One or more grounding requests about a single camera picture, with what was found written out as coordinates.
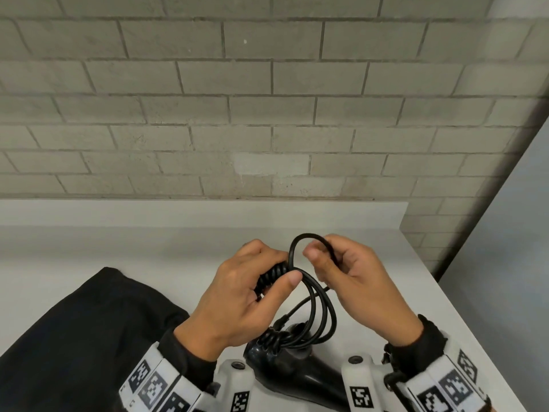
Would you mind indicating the person's left hand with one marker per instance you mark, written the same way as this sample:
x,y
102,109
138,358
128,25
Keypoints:
x,y
227,313

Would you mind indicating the person's right hand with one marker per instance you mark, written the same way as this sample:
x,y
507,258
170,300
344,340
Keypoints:
x,y
369,296

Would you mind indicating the black hair dryer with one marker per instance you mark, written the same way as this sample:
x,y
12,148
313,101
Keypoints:
x,y
300,373

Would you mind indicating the black cloth drawstring bag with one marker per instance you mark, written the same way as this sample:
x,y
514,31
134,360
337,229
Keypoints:
x,y
77,343

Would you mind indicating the right wristband with markers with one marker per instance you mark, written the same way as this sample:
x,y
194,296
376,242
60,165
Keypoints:
x,y
437,373

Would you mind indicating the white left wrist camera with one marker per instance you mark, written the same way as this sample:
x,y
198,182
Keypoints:
x,y
229,379

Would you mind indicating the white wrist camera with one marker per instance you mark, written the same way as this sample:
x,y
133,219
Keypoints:
x,y
360,377
229,379

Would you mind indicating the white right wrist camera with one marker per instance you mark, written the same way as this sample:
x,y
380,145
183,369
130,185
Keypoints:
x,y
360,377

